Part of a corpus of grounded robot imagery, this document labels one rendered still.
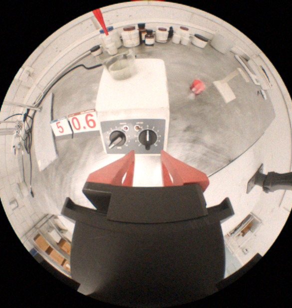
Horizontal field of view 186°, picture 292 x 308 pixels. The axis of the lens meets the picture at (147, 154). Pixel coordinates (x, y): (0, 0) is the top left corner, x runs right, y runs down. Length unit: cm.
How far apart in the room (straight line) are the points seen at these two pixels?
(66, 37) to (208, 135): 67
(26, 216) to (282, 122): 385
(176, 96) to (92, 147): 25
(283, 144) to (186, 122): 142
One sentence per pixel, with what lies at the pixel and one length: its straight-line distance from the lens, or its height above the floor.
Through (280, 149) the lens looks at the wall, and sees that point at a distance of 155.
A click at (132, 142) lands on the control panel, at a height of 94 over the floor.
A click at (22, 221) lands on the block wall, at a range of 243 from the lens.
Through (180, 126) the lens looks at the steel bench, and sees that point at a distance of 25.
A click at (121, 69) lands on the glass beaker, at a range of 16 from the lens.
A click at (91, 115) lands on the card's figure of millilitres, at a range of 25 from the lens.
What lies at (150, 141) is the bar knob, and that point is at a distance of 17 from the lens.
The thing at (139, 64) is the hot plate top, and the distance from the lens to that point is 21.
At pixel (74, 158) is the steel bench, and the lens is 32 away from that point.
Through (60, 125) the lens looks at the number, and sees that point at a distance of 33.
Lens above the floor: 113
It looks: 84 degrees down
